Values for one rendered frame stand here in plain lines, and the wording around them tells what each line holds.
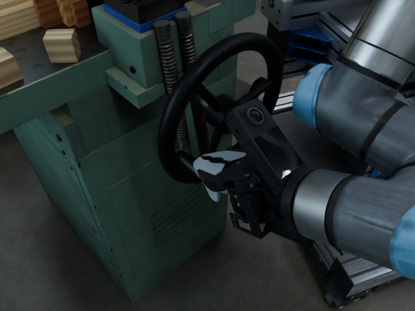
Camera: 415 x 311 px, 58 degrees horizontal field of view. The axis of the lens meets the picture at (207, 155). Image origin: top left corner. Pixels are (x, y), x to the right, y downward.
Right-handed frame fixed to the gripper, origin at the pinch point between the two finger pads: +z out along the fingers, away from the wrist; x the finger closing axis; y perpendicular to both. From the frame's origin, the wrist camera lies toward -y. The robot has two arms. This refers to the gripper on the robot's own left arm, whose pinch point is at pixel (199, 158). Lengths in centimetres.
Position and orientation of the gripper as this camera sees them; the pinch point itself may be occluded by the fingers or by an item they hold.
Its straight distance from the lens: 55.1
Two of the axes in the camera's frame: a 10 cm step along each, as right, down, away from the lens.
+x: 7.5, -4.5, 4.8
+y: 3.0, 8.8, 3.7
